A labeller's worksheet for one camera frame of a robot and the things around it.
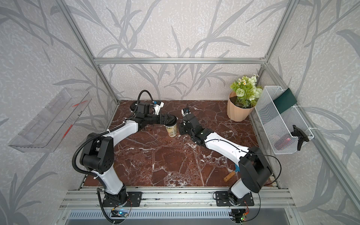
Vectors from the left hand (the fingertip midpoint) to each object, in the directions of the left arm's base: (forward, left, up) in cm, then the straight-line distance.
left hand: (169, 118), depth 90 cm
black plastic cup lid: (+8, +25, +1) cm, 26 cm away
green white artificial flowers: (+11, -49, +14) cm, 52 cm away
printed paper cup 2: (-5, -2, -6) cm, 9 cm away
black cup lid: (-4, -1, +3) cm, 5 cm away
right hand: (-5, -8, +2) cm, 10 cm away
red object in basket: (-25, -56, +15) cm, 63 cm away
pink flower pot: (+8, -45, -3) cm, 46 cm away
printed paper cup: (+6, +26, -1) cm, 27 cm away
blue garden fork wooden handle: (-28, -42, -15) cm, 52 cm away
